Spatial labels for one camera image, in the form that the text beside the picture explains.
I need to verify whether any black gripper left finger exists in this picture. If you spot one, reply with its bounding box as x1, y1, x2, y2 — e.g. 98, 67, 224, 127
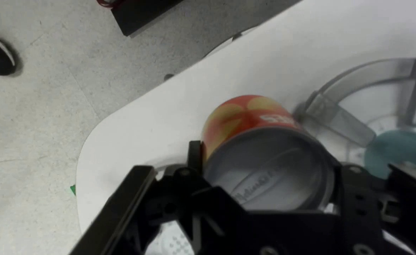
68, 138, 266, 255

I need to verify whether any gray stove burner grate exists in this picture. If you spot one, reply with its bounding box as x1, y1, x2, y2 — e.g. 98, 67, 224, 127
293, 45, 416, 164

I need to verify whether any black box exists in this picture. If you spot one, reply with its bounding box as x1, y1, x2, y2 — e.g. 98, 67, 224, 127
111, 0, 187, 38

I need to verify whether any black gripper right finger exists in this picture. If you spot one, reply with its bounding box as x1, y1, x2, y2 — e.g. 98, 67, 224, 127
333, 161, 416, 255

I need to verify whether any orange can with silver lid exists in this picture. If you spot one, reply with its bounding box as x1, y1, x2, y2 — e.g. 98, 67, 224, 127
201, 93, 340, 212

